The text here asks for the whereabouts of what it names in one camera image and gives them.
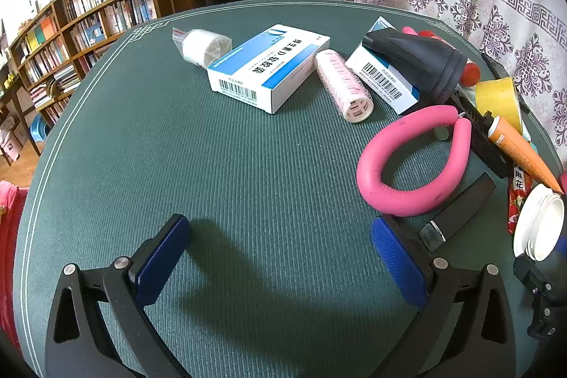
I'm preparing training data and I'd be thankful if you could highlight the large blue white medicine box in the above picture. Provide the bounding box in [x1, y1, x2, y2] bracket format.
[207, 24, 331, 115]

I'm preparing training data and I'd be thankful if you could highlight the wooden side shelf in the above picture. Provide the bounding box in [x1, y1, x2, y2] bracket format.
[0, 63, 32, 166]

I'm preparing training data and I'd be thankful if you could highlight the yellow tape roll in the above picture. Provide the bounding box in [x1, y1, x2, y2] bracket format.
[475, 77, 524, 137]

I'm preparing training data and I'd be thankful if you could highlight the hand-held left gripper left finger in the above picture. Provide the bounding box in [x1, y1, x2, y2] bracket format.
[44, 214, 192, 378]

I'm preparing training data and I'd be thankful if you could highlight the pink hair roller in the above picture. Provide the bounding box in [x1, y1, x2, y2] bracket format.
[314, 49, 375, 124]

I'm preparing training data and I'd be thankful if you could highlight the red snack packet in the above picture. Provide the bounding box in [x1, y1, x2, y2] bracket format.
[507, 165, 530, 235]

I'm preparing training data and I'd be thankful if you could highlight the small blue white medicine box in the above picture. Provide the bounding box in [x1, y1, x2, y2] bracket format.
[344, 17, 421, 115]

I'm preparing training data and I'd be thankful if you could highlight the blue stool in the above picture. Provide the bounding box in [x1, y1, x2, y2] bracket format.
[29, 114, 51, 144]

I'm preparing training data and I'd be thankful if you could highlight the white roll in plastic bag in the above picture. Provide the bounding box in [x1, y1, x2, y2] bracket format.
[172, 27, 233, 66]

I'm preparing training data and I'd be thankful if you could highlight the black strap with metal clasp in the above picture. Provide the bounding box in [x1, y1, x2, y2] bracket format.
[419, 172, 497, 251]

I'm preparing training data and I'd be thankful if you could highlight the wooden bookshelf with books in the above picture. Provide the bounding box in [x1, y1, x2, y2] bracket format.
[6, 0, 178, 126]

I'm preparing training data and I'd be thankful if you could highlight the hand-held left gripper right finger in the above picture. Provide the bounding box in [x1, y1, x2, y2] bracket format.
[354, 215, 519, 378]

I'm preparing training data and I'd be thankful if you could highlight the orange tube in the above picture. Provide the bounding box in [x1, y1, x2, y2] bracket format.
[486, 115, 563, 195]

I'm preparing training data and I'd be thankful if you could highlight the pink foam curler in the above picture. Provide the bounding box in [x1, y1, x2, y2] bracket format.
[357, 105, 474, 216]

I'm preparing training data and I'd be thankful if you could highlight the pink cloth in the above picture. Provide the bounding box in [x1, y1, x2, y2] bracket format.
[0, 181, 27, 352]

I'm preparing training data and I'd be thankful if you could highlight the black rubber air blower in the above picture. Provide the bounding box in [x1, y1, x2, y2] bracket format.
[361, 28, 482, 104]

